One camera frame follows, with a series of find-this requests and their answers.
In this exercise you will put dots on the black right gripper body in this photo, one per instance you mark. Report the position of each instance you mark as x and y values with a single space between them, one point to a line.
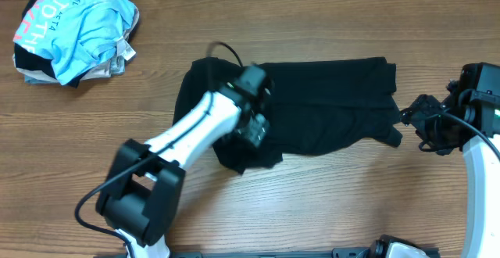
439 133

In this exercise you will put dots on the black polo shirt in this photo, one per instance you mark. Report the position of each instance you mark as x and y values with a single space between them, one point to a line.
320 107

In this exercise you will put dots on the light blue printed t-shirt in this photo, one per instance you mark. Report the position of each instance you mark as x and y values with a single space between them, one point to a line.
75 35

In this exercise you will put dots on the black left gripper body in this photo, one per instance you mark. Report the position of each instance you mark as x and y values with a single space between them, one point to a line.
255 129

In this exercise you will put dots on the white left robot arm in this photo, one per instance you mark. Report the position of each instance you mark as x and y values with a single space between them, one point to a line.
140 196

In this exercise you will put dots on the grey folded garment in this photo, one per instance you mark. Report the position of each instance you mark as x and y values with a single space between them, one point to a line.
115 66

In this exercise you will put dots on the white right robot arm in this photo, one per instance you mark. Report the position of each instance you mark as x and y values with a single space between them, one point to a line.
481 155

